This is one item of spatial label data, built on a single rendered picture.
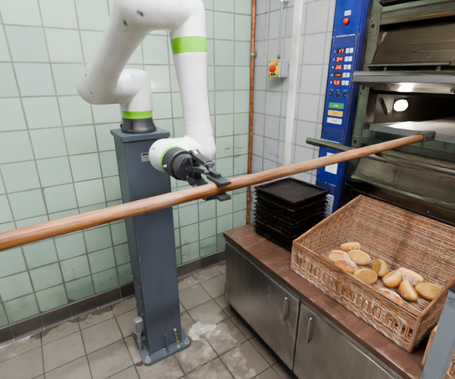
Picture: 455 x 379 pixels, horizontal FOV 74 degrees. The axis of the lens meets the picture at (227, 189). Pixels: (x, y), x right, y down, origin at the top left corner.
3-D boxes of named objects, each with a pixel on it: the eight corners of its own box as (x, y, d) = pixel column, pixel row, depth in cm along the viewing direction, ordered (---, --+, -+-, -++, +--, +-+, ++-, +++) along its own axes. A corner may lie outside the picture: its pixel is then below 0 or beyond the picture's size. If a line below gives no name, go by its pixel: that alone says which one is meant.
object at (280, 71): (276, 77, 190) (277, 59, 187) (287, 77, 183) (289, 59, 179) (267, 77, 187) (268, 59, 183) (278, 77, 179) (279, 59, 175)
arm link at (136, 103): (110, 117, 127) (104, 68, 120) (142, 113, 138) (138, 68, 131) (126, 120, 119) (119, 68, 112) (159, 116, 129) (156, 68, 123)
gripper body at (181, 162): (194, 150, 90) (210, 157, 82) (195, 177, 93) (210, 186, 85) (171, 153, 86) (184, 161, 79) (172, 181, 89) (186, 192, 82)
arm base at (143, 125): (112, 126, 142) (110, 113, 140) (143, 123, 150) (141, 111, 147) (126, 135, 122) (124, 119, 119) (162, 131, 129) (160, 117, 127)
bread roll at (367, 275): (380, 284, 126) (374, 284, 132) (377, 268, 128) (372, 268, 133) (355, 284, 127) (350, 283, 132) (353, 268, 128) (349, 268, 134)
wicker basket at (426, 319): (352, 239, 166) (359, 192, 156) (474, 299, 122) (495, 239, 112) (287, 268, 141) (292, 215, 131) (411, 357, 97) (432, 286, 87)
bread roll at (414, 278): (424, 275, 124) (417, 286, 123) (425, 281, 128) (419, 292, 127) (398, 264, 131) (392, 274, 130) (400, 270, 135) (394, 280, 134)
